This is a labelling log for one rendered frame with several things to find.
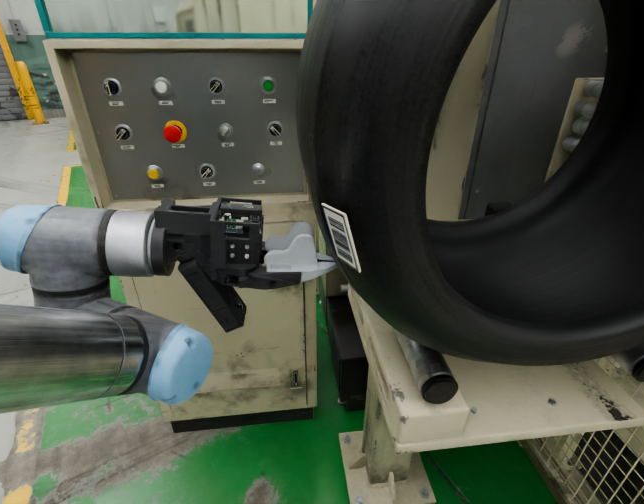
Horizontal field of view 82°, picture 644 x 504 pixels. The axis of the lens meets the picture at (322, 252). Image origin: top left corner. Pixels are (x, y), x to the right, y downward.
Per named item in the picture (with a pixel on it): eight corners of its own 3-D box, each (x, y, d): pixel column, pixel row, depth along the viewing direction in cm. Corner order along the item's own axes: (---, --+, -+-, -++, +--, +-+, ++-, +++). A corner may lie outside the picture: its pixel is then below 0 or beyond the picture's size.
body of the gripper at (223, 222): (266, 225, 39) (145, 218, 37) (262, 292, 43) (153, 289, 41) (267, 199, 46) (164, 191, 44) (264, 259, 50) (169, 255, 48)
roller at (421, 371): (358, 245, 73) (379, 237, 73) (365, 263, 76) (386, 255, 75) (418, 387, 43) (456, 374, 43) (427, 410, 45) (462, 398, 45)
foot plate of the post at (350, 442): (338, 435, 137) (338, 428, 135) (408, 427, 140) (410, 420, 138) (352, 514, 114) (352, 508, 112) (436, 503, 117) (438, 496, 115)
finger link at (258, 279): (302, 279, 42) (222, 276, 41) (301, 290, 43) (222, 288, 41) (299, 258, 46) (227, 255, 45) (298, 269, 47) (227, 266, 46)
